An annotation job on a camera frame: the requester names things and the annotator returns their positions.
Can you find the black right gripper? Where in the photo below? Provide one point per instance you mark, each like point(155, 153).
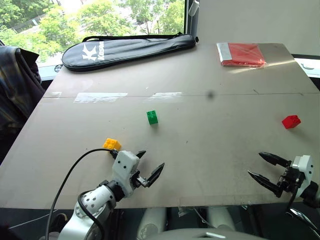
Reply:
point(291, 178)

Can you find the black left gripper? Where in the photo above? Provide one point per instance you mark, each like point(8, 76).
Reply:
point(140, 180)

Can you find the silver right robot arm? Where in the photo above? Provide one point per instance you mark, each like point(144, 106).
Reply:
point(310, 192)

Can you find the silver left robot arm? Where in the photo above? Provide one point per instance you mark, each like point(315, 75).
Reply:
point(87, 212)

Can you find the yellow toy brick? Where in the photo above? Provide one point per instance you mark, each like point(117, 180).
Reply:
point(111, 144)

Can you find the green toy brick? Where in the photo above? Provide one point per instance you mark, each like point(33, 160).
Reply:
point(152, 117)

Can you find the red toy brick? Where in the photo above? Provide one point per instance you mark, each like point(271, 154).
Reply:
point(291, 121)

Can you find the white rounded leg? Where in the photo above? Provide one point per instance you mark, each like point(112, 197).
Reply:
point(151, 222)
point(221, 218)

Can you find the medium clear tape strip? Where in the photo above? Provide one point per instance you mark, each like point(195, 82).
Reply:
point(163, 96)

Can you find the long clear tape strip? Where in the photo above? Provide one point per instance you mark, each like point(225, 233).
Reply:
point(100, 97)

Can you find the white board with black mark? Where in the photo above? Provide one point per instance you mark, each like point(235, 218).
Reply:
point(311, 71)

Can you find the black racket bag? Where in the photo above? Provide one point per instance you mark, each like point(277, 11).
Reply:
point(125, 53)

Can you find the red packet in plastic bag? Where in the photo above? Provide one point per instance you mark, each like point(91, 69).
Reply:
point(241, 54)

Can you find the dark plaid jacket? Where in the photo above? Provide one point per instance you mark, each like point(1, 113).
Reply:
point(17, 90)

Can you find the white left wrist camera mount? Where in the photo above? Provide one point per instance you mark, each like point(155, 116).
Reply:
point(125, 165)

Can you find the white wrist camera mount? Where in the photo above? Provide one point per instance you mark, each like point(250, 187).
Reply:
point(305, 170)
point(125, 165)

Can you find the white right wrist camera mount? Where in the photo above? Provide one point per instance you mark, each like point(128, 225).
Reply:
point(305, 170)

